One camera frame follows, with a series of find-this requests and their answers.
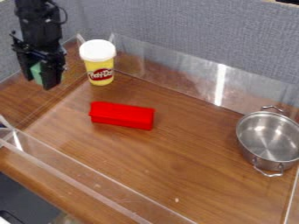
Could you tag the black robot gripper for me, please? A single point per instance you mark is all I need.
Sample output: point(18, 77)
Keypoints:
point(36, 41)

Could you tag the green foam cube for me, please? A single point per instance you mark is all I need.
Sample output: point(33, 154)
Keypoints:
point(36, 70)

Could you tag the yellow Play-Doh can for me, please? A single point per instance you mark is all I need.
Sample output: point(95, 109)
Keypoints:
point(97, 53)

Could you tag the red rectangular block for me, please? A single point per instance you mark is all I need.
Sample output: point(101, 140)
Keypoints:
point(121, 115)

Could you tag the clear acrylic table barrier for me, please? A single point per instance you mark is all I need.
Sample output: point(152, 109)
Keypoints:
point(177, 174)

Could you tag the stainless steel pot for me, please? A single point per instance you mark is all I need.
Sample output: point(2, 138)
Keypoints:
point(267, 137)

